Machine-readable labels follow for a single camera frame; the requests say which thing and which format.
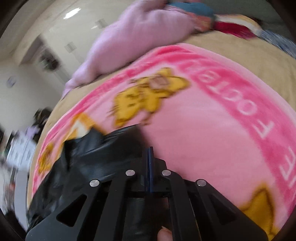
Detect round wall clock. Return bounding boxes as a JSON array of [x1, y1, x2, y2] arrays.
[[6, 76, 16, 88]]

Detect beige bed sheet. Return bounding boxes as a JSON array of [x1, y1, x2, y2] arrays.
[[27, 31, 295, 204]]

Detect black leather jacket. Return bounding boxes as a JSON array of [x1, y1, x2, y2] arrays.
[[26, 123, 149, 230]]

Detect right hand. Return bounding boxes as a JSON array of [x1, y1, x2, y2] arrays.
[[157, 226, 173, 241]]

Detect hanging bags on door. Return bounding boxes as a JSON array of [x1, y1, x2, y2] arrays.
[[39, 50, 60, 71]]

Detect blue white patterned cloth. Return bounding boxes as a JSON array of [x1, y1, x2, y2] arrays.
[[259, 30, 296, 59]]

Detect blue floral pillow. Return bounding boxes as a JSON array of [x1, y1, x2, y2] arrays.
[[166, 1, 215, 33]]

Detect white drawer cabinet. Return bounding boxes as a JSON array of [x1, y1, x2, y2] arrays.
[[6, 132, 36, 172]]

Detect white glossy wardrobe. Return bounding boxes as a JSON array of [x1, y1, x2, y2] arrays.
[[40, 0, 132, 84]]

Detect pink cartoon fleece blanket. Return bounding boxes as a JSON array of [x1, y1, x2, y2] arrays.
[[33, 44, 295, 240]]

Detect light pink quilt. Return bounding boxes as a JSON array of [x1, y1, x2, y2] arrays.
[[62, 1, 195, 96]]

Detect dark clothes pile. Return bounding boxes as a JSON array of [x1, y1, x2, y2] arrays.
[[25, 108, 52, 143]]

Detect red and cream pillow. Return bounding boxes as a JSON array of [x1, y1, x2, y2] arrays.
[[213, 14, 262, 39]]

